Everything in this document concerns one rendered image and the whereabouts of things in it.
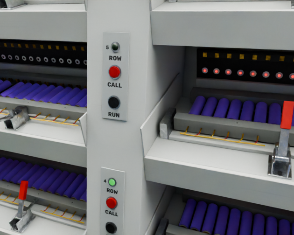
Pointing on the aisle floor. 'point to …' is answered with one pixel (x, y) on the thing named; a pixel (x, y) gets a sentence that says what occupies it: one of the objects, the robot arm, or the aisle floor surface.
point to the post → (101, 137)
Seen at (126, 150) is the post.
